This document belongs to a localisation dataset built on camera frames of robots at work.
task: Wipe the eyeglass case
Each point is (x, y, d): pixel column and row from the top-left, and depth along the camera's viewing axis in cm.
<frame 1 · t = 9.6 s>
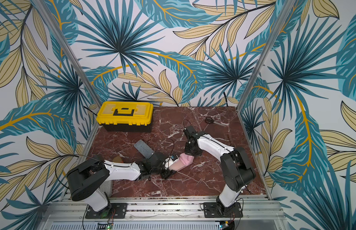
left hand: (171, 167, 87), fingers open
right hand: (189, 152, 91), fingers closed
yellow black toolbox: (125, 116, 94), point 17 cm above the table
grey rectangular block: (144, 148, 94), point 4 cm above the table
pink microfibre cloth: (186, 159, 87), point 7 cm above the table

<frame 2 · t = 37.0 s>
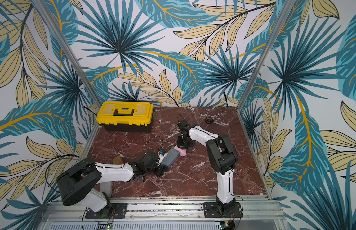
left hand: (162, 166, 89), fingers open
right hand: (181, 146, 97), fingers closed
grey rectangular block: (172, 156, 92), point 3 cm above the table
pink microfibre cloth: (183, 152, 91), point 5 cm above the table
the other named things where they were.

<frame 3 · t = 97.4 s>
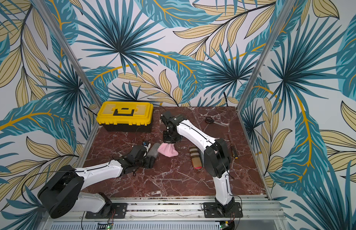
left hand: (149, 160, 89), fingers open
right hand: (167, 141, 88), fingers closed
pink microfibre cloth: (167, 149, 85), point 12 cm above the table
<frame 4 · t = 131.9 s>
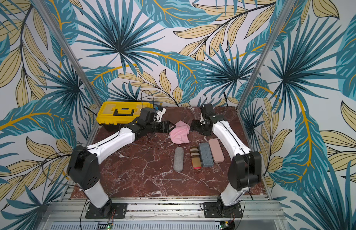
left hand: (170, 127, 83), fingers open
right hand: (196, 129, 87), fingers open
pink microfibre cloth: (179, 133, 102), point 4 cm above the table
grey fabric eyeglass case: (178, 161, 89), point 4 cm above the table
